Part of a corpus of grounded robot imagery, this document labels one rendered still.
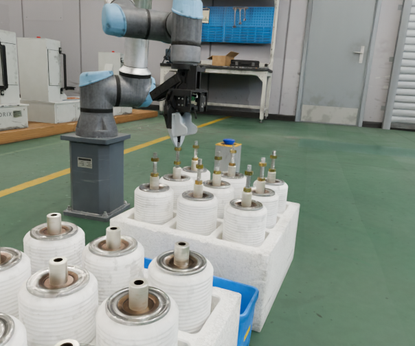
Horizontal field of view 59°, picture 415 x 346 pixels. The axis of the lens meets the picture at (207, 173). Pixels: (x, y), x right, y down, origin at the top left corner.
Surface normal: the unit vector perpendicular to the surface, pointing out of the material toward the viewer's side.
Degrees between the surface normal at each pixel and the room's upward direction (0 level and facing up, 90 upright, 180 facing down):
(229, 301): 0
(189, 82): 90
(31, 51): 90
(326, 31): 90
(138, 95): 106
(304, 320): 0
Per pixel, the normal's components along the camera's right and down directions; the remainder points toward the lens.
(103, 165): 0.50, 0.23
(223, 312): 0.06, -0.97
